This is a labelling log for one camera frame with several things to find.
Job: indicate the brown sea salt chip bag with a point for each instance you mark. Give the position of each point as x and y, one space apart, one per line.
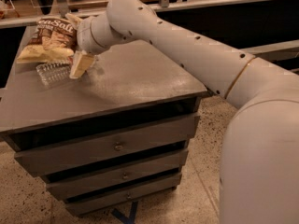
54 39

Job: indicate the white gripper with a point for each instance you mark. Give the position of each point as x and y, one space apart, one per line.
84 34

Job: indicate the grey drawer cabinet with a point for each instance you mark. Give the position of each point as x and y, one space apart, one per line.
130 86

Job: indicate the top grey drawer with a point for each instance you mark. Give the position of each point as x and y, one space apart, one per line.
53 159

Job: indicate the grey metal railing frame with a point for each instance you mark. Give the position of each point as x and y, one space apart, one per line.
155 0

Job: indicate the clear plastic water bottle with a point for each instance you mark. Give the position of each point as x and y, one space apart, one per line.
55 73

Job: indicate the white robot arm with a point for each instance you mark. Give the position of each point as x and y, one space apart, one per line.
259 175

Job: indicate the bottom grey drawer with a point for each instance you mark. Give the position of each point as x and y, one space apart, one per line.
127 194

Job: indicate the grey drawer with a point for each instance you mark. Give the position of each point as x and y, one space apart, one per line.
127 194
53 159
121 174

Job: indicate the middle grey drawer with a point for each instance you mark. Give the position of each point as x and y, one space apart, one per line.
121 174

